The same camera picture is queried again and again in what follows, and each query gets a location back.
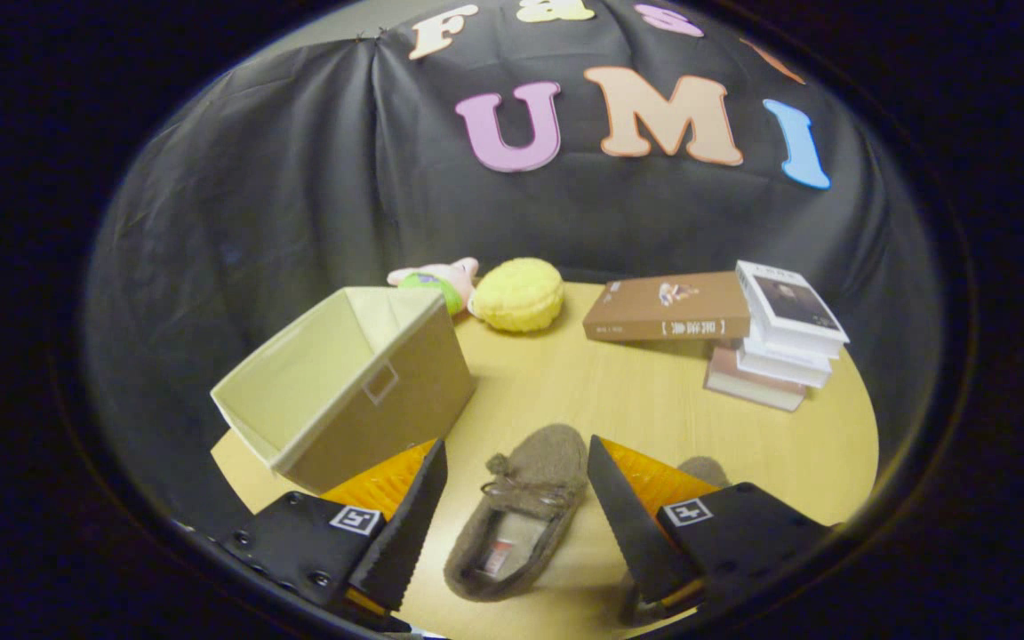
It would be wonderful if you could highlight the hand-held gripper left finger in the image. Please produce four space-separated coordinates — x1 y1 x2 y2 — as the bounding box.
214 438 449 634

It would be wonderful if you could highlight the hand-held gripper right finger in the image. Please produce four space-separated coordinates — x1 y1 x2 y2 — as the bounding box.
588 435 833 628

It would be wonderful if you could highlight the brown fuzzy slipper shoe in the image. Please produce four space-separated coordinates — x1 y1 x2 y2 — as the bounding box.
443 423 590 604
617 456 733 628

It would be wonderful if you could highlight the beige fabric storage box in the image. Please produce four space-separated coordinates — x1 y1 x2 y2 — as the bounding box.
210 285 477 495

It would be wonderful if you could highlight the pale pink book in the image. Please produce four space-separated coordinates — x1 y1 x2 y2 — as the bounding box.
703 342 808 413

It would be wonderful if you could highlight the plain white book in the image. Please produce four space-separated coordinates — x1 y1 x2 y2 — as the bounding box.
734 336 835 389

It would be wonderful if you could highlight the brown cover book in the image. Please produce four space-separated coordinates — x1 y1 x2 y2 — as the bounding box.
582 271 753 343

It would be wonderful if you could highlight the pink and green plush toy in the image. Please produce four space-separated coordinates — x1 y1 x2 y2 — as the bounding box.
387 257 481 316

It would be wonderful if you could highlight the yellow round plush toy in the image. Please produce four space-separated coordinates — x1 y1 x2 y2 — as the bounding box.
469 257 566 334

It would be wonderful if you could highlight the white book with dark cover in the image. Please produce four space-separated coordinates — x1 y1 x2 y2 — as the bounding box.
734 260 851 359

